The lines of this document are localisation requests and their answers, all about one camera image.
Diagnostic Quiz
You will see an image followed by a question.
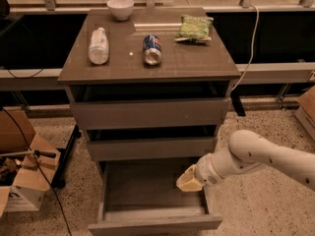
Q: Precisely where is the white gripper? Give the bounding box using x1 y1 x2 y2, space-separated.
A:
176 153 221 192

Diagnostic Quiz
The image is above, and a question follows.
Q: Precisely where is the grey bottom drawer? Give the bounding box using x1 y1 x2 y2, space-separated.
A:
89 158 222 236

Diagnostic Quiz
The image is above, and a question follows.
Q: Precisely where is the grey drawer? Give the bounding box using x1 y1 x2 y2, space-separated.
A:
89 158 222 236
70 97 230 130
87 125 218 161

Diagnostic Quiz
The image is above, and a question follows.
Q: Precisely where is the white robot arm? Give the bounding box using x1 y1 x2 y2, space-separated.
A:
176 130 315 192

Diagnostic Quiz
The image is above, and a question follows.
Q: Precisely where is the grey top drawer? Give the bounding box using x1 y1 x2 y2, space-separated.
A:
70 97 230 130

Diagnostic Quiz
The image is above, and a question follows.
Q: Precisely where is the grey middle drawer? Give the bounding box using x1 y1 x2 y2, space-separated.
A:
87 125 218 161

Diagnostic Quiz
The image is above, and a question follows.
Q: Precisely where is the grey drawer cabinet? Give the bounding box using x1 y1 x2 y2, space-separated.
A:
57 6 242 169

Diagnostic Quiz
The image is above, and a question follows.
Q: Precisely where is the black stand leg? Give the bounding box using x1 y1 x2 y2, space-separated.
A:
52 125 82 189

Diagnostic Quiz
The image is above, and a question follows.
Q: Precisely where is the blue soda can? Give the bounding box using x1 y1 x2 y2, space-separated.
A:
143 34 161 66

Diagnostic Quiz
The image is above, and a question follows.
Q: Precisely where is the cardboard box right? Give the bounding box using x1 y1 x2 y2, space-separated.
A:
295 86 315 141

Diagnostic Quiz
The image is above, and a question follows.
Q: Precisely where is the green chip bag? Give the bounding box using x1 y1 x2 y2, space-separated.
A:
175 15 214 42

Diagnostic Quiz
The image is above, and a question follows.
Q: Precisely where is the open cardboard box left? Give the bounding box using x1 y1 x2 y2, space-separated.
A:
0 110 61 217

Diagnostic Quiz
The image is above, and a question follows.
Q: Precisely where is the white ceramic bowl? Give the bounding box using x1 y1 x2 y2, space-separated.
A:
107 0 134 21

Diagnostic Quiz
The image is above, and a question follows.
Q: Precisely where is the black-tipped tool handle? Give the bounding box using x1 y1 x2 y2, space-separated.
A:
0 149 56 158

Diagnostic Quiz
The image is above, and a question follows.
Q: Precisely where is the white cable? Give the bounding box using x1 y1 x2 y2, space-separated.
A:
230 3 261 93

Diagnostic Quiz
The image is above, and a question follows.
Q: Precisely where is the black cable left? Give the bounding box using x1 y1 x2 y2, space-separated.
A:
0 105 73 236

